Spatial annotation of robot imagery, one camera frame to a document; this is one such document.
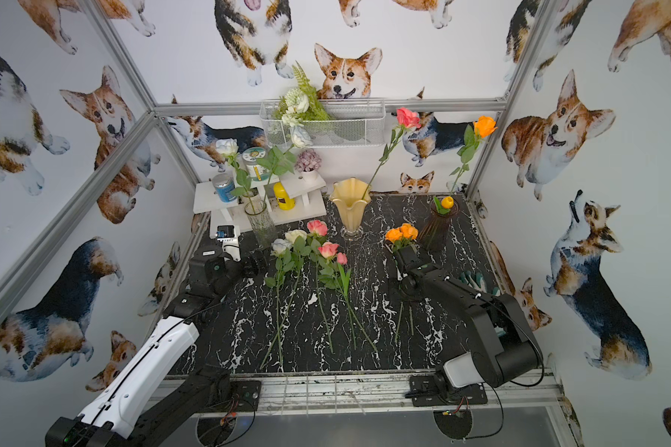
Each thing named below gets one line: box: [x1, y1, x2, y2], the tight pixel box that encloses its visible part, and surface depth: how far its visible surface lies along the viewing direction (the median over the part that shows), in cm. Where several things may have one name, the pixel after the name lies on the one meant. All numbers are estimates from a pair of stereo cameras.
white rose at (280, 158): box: [256, 125, 314, 224], surface depth 86 cm
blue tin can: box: [212, 173, 238, 204], surface depth 97 cm
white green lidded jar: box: [242, 147, 271, 182], surface depth 94 cm
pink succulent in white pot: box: [294, 149, 322, 182], surface depth 101 cm
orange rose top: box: [449, 115, 498, 193], surface depth 86 cm
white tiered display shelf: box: [192, 170, 328, 235], surface depth 108 cm
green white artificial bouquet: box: [273, 59, 331, 127], surface depth 82 cm
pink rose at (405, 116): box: [361, 107, 423, 200], surface depth 82 cm
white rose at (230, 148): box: [215, 138, 255, 214], surface depth 89 cm
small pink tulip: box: [336, 252, 357, 347], surface depth 97 cm
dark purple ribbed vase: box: [420, 197, 460, 252], surface depth 100 cm
